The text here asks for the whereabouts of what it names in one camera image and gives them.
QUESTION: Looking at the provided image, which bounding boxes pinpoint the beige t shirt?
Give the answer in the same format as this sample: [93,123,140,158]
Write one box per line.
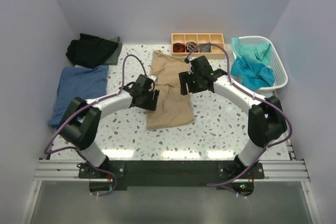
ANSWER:
[146,50,194,130]

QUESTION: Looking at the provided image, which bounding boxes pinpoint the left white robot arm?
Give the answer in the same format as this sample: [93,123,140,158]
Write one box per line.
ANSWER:
[57,74,160,178]

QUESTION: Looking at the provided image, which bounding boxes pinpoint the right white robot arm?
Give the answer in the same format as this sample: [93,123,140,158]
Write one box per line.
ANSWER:
[178,56,287,178]

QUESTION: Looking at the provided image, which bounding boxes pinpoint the dark grey rolled sock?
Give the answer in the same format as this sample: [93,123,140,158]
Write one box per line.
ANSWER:
[200,44,212,52]

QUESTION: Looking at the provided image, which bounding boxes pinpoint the red black rolled sock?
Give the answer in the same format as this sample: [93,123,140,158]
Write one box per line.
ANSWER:
[173,43,185,53]

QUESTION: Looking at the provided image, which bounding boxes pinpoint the brown patterned rolled sock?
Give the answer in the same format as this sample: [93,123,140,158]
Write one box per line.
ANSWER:
[185,41,198,52]

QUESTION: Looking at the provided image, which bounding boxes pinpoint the wooden compartment tray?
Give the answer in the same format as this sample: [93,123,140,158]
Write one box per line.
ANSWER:
[171,33,226,60]

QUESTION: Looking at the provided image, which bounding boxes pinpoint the grey folded t shirt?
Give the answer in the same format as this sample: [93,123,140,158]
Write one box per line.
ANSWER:
[104,37,123,65]

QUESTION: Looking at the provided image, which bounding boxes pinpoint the blue t shirt in basket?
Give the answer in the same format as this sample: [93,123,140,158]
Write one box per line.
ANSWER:
[231,57,275,91]

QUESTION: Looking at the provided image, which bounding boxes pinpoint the blue folded t shirt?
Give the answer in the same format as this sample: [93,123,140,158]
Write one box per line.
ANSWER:
[48,65,109,129]

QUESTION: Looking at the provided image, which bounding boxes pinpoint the black folded t shirt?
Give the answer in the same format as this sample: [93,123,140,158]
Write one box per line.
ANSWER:
[66,34,119,69]

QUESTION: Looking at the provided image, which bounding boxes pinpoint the white plastic laundry basket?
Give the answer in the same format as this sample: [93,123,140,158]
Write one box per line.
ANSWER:
[237,36,288,93]

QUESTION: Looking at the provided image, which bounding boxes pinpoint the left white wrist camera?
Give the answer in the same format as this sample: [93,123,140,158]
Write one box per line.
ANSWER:
[148,75,158,83]

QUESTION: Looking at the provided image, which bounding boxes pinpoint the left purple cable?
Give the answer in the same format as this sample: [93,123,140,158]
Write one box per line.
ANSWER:
[43,55,146,197]

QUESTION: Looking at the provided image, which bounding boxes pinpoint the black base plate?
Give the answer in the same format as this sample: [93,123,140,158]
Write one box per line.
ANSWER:
[77,161,265,192]

